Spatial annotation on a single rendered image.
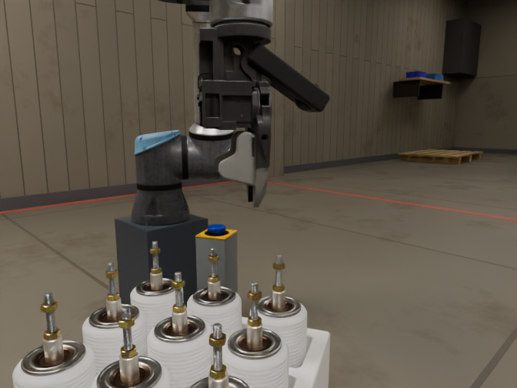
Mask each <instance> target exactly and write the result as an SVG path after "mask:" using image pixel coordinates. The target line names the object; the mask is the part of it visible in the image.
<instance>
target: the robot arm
mask: <svg viewBox="0 0 517 388"><path fill-rule="evenodd" d="M158 1H161V2H168V3H177V4H185V13H186V14H187V15H188V17H189V18H190V19H191V20H192V28H193V67H194V106H195V122H194V124H193V125H192V126H191V127H189V129H188V133H189V135H181V133H180V131H179V130H173V131H167V132H156V133H150V134H145V135H139V136H138V137H137V138H136V139H135V153H134V156H135V169H136V183H137V194H136V197H135V202H134V205H133V208H132V222H133V223H135V224H139V225H143V226H165V225H171V224H176V223H180V222H184V221H186V220H188V219H189V218H190V215H189V208H188V204H187V202H186V200H185V196H184V194H183V191H182V180H183V179H228V180H232V181H235V182H241V183H245V184H246V187H247V196H248V202H252V201H253V208H257V207H259V205H260V203H261V201H262V199H263V197H264V196H265V193H266V187H267V182H268V176H269V164H270V152H271V120H272V92H271V89H270V88H269V86H271V87H273V88H274V89H276V90H277V91H279V92H280V93H282V94H283V95H284V96H285V97H287V98H288V99H290V100H291V101H293V102H294V103H295V104H296V106H297V107H298V108H299V109H301V110H302V111H305V112H322V111H323V110H324V108H325V107H326V105H327V104H328V102H329V100H330V96H329V95H328V94H327V93H326V92H324V91H323V90H322V89H320V87H319V86H318V85H316V84H315V83H314V82H311V81H310V80H308V79H307V78H306V77H305V76H303V75H302V74H301V73H299V72H298V71H296V70H295V69H294V68H293V67H291V66H290V65H289V64H288V63H286V62H285V61H283V60H282V59H281V58H279V57H278V56H277V55H276V54H274V53H273V52H271V51H270V50H269V49H268V48H266V47H265V46H264V45H267V44H269V43H270V42H271V29H270V28H271V27H272V18H273V0H158ZM234 48H237V49H239V51H240V53H241V54H240V55H236V54H235V53H234V50H233V49H234ZM236 128H245V132H243V131H237V132H235V133H234V134H233V132H234V131H233V130H236Z"/></svg>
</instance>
